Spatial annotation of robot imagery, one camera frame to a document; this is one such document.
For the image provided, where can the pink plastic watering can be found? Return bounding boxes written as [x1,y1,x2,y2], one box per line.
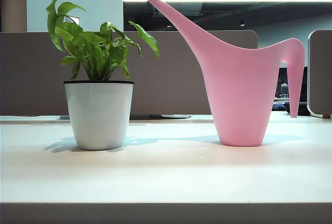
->
[146,0,306,147]

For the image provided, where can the white plant pot black rim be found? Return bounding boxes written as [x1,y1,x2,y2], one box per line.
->
[63,80,135,151]

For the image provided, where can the green leafy plant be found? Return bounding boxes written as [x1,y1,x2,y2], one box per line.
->
[46,0,161,81]

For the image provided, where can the black computer monitor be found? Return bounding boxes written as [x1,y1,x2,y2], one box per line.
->
[278,66,309,103]

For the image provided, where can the long brown desk partition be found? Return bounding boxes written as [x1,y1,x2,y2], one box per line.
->
[0,29,259,117]

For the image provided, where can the black rounded bag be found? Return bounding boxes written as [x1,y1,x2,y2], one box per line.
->
[284,101,311,116]

